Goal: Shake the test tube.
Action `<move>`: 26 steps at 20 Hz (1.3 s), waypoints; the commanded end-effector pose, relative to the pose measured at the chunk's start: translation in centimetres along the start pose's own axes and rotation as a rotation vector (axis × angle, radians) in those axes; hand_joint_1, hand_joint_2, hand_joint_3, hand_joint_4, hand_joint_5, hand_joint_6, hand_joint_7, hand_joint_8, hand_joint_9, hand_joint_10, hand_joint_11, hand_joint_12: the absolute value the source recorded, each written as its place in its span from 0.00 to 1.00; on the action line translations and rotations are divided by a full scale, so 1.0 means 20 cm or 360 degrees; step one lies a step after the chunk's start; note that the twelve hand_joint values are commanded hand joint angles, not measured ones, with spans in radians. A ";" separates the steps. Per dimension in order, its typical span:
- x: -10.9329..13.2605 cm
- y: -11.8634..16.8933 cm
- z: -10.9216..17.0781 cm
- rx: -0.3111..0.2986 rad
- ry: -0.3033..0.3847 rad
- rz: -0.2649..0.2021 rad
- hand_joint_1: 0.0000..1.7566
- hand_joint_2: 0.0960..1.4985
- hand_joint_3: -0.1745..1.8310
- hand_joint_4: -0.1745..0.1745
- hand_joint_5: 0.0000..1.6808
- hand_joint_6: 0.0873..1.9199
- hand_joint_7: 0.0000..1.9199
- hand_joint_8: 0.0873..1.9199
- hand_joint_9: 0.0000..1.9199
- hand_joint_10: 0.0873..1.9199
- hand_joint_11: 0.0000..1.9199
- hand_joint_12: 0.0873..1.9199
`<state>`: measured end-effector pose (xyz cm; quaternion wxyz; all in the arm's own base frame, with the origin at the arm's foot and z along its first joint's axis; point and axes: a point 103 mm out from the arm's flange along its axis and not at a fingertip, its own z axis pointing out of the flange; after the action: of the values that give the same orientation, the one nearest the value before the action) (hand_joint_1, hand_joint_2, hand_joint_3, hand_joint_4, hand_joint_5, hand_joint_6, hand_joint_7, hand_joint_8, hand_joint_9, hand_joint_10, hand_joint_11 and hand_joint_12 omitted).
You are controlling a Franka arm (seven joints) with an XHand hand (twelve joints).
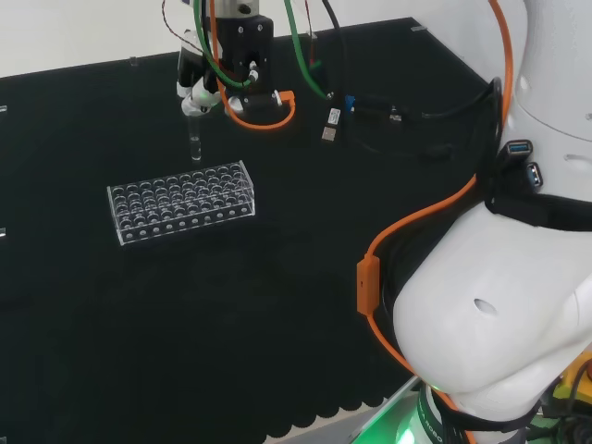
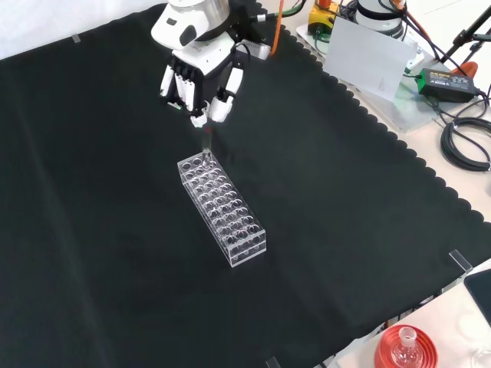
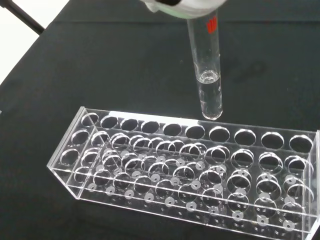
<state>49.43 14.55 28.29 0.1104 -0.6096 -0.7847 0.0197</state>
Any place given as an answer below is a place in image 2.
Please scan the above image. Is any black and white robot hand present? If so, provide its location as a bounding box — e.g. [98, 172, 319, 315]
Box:
[159, 33, 253, 130]

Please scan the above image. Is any clear glass test tube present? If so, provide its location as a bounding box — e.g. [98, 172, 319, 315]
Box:
[199, 124, 216, 170]

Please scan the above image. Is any clear test tube rack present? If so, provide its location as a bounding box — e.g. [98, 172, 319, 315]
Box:
[176, 151, 268, 269]

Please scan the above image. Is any grey adapter box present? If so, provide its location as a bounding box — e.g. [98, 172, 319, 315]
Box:
[238, 39, 272, 61]

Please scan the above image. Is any yellow stop button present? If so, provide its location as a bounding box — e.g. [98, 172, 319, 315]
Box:
[308, 0, 341, 35]

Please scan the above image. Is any pale board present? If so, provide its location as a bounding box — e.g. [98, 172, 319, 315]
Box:
[324, 16, 417, 103]

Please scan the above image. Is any black bench cloth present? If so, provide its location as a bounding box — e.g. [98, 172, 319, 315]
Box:
[0, 2, 491, 368]

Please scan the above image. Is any black power adapter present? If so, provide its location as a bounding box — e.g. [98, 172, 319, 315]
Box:
[417, 67, 481, 104]

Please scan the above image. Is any black tripod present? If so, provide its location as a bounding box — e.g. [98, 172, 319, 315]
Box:
[440, 0, 491, 67]

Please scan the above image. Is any orange tripod foot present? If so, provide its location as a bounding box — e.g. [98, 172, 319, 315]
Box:
[451, 60, 479, 78]

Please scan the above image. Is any round-bottom glass flask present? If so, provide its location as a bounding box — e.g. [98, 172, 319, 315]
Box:
[390, 327, 420, 366]

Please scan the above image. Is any black flat device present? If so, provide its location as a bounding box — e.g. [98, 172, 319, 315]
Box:
[463, 268, 491, 320]

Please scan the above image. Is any orange cable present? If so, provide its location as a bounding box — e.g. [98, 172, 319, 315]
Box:
[268, 0, 285, 58]

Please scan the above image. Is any green-tipped black cable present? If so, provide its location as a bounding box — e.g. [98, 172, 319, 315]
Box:
[245, 0, 308, 22]

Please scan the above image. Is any clear base plate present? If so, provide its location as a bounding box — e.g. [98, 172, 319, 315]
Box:
[294, 21, 479, 134]

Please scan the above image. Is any coiled black cable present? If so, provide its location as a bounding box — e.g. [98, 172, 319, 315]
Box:
[440, 117, 491, 172]

